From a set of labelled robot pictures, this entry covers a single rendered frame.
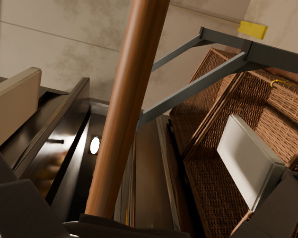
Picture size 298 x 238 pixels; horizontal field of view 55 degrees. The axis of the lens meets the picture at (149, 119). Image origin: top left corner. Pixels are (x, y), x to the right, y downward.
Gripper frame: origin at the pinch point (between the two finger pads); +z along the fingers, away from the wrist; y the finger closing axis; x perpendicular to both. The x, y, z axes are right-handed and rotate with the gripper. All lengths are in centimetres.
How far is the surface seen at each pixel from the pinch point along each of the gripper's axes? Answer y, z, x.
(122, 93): -1.1, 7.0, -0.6
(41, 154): -21, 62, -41
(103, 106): -10, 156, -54
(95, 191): -1.5, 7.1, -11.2
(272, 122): 59, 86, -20
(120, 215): 2.0, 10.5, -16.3
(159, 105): 8.0, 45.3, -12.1
